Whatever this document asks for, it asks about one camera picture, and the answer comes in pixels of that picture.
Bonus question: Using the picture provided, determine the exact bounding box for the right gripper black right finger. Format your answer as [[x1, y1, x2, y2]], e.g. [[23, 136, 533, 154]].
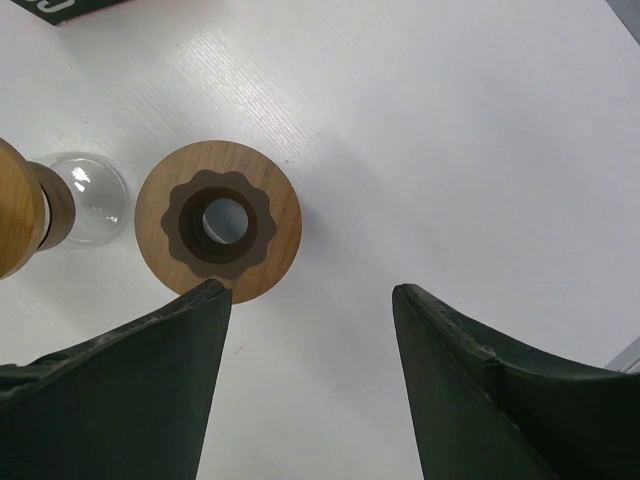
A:
[[392, 284, 639, 479]]

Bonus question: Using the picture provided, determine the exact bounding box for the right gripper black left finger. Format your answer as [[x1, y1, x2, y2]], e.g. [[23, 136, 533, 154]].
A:
[[1, 280, 232, 479]]

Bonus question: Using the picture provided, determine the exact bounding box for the orange coffee filter box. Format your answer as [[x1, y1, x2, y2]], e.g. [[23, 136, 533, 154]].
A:
[[11, 0, 126, 26]]

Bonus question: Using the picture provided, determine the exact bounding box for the clear glass carafe wooden collar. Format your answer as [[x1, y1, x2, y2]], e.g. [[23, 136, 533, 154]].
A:
[[28, 151, 129, 251]]

